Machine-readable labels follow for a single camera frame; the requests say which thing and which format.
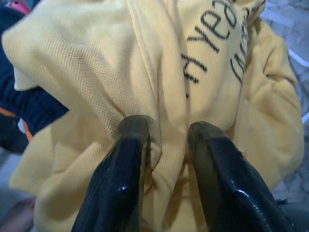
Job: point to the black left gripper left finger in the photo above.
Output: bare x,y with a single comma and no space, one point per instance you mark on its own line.
116,183

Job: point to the navy garment orange stripe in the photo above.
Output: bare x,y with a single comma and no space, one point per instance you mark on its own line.
31,106

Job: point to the yellow shirt black lettering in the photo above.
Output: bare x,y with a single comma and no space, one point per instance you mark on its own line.
96,60

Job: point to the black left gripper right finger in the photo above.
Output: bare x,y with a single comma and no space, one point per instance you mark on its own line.
229,188

